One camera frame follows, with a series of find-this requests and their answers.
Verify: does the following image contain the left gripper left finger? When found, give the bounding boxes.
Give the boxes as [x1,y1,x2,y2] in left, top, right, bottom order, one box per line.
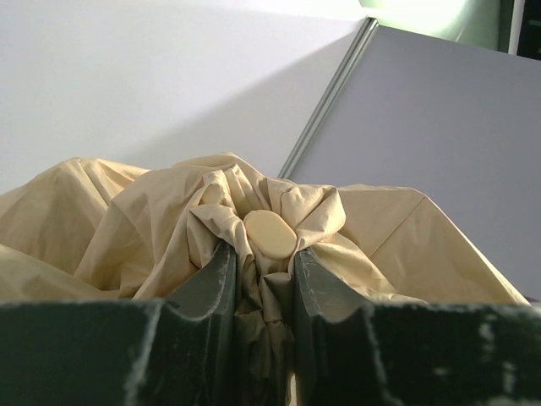
[1,243,237,405]

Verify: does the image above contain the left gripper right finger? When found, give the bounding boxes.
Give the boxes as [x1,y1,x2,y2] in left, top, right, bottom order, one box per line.
[294,250,540,405]

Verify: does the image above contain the beige folding umbrella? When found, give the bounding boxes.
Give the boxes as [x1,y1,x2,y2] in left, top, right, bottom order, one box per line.
[1,154,526,405]

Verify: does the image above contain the right aluminium corner post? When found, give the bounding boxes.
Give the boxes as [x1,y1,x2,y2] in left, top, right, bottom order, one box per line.
[278,17,380,180]

